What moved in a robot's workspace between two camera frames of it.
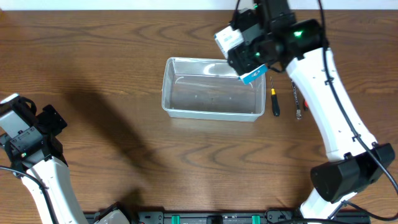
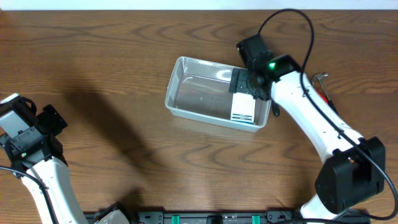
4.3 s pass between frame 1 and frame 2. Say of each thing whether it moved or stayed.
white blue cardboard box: moved
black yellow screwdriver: stayed
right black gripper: moved
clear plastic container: moved
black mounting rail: stayed
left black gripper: stayed
